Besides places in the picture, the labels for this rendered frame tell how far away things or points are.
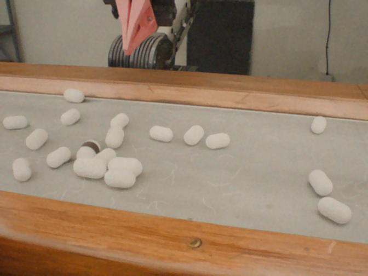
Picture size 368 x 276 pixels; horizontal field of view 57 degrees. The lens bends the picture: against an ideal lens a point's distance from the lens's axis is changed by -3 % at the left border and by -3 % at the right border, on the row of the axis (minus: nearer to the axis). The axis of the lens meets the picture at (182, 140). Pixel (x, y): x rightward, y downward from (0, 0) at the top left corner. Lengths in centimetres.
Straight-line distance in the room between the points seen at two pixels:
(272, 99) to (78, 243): 39
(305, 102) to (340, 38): 198
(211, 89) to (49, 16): 239
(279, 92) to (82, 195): 35
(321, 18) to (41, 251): 235
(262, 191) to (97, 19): 242
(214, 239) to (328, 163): 21
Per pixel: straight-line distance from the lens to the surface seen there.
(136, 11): 51
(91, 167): 38
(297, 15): 247
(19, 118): 53
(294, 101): 57
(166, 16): 55
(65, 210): 31
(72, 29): 281
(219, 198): 35
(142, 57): 81
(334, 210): 34
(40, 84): 69
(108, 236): 28
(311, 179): 38
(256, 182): 38
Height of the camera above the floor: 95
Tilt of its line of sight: 27 degrees down
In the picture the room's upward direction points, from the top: straight up
